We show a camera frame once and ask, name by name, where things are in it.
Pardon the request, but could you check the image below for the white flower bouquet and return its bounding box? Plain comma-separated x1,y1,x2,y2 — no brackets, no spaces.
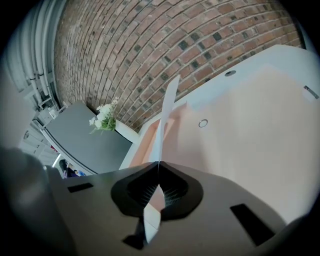
88,96,121,136

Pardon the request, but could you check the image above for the white A4 paper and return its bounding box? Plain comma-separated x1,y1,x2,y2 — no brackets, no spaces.
143,74,181,245

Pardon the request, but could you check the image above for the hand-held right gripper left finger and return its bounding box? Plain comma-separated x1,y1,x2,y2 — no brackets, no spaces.
63,161,161,256

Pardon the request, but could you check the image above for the white ceiling pipe bundle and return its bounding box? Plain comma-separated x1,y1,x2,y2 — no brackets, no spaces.
14,0,60,107

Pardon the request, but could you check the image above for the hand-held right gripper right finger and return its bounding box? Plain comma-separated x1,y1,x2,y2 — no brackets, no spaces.
142,161,288,256

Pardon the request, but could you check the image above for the grey cabinet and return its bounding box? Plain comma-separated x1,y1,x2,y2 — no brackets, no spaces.
41,101,134,175

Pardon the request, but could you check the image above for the white vase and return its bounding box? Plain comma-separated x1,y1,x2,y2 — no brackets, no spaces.
114,119,141,145

